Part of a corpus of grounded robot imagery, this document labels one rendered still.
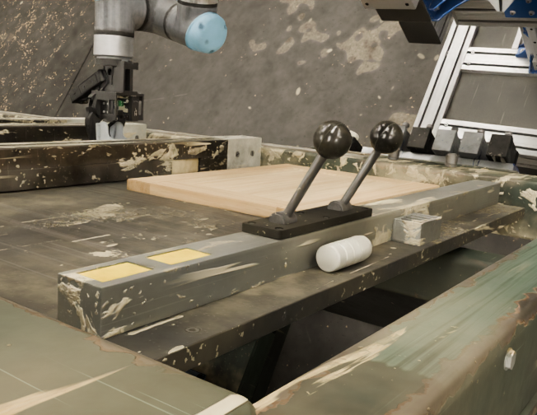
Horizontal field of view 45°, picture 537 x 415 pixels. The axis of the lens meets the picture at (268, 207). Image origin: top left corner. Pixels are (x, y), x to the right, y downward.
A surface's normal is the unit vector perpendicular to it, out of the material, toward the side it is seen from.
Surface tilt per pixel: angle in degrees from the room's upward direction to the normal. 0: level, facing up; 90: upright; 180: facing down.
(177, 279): 90
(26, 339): 60
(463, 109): 0
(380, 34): 0
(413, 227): 28
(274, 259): 90
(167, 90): 0
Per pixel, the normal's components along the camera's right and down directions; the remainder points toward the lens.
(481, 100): -0.48, -0.40
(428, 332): 0.07, -0.98
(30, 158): 0.81, 0.15
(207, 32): 0.68, 0.40
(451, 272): -0.58, 0.11
